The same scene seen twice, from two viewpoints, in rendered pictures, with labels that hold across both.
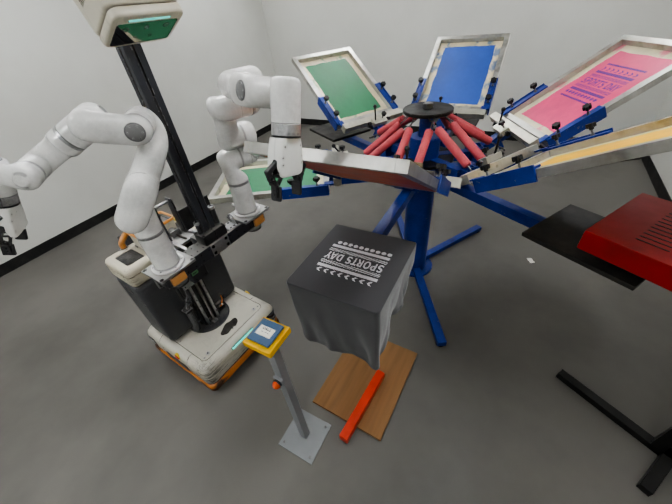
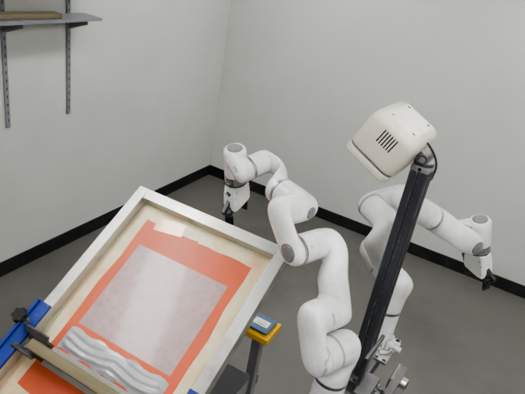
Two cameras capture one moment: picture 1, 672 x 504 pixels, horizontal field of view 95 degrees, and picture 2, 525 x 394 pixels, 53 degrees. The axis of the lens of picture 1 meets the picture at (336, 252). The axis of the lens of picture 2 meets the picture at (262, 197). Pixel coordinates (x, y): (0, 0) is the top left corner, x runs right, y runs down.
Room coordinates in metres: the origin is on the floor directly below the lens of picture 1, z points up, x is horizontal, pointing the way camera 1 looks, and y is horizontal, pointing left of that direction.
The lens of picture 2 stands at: (2.40, -0.03, 2.36)
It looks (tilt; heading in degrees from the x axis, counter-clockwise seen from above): 26 degrees down; 172
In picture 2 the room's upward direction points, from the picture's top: 10 degrees clockwise
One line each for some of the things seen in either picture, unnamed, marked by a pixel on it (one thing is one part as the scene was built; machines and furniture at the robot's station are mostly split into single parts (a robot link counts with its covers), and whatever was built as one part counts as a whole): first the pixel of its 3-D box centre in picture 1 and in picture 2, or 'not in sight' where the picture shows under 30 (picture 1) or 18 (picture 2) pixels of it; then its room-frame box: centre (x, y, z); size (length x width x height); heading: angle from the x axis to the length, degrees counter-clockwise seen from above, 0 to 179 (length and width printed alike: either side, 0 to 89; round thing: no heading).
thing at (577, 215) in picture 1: (507, 207); not in sight; (1.43, -0.99, 0.91); 1.34 x 0.41 x 0.08; 27
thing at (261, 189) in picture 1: (292, 162); not in sight; (2.06, 0.23, 1.05); 1.08 x 0.61 x 0.23; 87
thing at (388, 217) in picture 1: (391, 216); not in sight; (1.50, -0.34, 0.89); 1.24 x 0.06 x 0.06; 147
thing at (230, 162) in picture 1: (235, 165); (334, 358); (1.33, 0.40, 1.37); 0.13 x 0.10 x 0.16; 124
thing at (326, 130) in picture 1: (366, 144); not in sight; (2.62, -0.37, 0.91); 1.34 x 0.41 x 0.08; 27
